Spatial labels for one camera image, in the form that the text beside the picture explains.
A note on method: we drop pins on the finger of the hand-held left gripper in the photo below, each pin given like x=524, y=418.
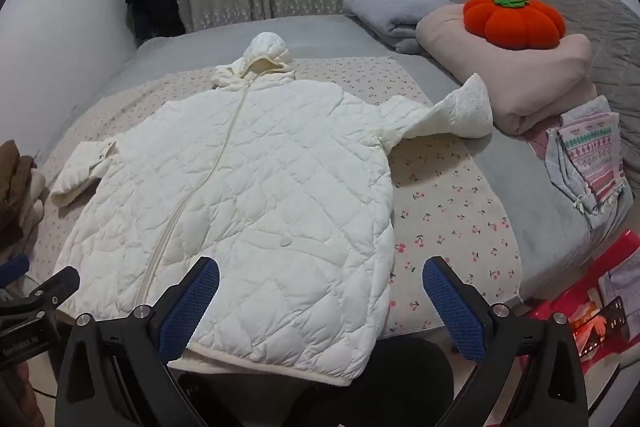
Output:
x=12, y=272
x=60, y=287

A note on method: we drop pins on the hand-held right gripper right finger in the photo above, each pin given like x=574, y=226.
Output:
x=450, y=307

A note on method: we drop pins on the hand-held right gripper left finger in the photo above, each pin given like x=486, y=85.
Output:
x=192, y=307

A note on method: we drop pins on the white quilted hooded jacket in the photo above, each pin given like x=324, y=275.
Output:
x=275, y=167

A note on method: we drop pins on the brown clothes pile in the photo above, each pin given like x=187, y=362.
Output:
x=12, y=187

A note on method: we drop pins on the patterned folded clothes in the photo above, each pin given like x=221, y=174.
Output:
x=605, y=212

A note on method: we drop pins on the red plastic stool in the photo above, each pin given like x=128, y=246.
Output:
x=550, y=304

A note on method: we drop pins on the cherry print bed sheet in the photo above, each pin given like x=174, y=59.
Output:
x=440, y=207

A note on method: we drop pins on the grey bed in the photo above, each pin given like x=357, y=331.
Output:
x=525, y=187

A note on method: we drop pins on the pink patterned pajama garment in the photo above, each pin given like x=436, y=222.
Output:
x=595, y=147

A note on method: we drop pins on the pink folded quilt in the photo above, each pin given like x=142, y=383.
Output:
x=525, y=77

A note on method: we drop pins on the orange pumpkin cushion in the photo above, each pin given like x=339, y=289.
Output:
x=515, y=24

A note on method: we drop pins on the grey folded blanket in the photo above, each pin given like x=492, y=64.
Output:
x=385, y=7

